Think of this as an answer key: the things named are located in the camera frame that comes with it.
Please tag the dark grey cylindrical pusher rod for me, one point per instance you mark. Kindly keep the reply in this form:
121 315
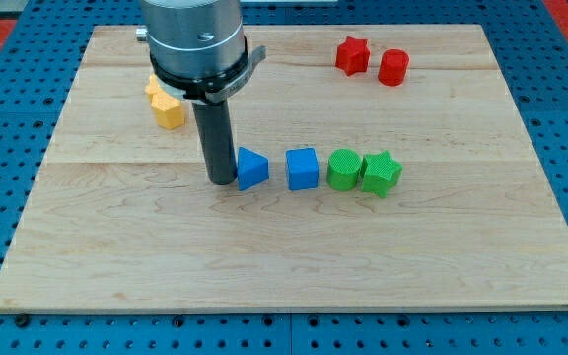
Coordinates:
216 137

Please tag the black clamp ring with bracket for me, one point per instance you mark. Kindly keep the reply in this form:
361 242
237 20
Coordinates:
183 74

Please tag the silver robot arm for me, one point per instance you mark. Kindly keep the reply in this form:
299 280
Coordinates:
192 24

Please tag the yellow hexagon block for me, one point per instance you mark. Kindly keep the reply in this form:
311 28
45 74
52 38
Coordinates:
168 111

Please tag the yellow heart block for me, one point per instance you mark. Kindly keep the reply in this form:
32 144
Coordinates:
152 88

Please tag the blue triangle block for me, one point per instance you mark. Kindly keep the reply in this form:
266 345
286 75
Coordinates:
253 169

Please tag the blue cube block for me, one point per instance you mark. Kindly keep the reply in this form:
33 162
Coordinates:
302 168

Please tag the green cylinder block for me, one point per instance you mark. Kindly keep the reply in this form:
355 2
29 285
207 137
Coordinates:
344 167

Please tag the red star block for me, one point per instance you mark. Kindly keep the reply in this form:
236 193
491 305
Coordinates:
352 56

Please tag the green star block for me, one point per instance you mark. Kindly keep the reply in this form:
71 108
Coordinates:
379 173

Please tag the red cylinder block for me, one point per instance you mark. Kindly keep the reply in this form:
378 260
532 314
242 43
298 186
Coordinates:
393 67

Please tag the wooden board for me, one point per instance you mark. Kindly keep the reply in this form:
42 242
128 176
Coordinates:
122 218

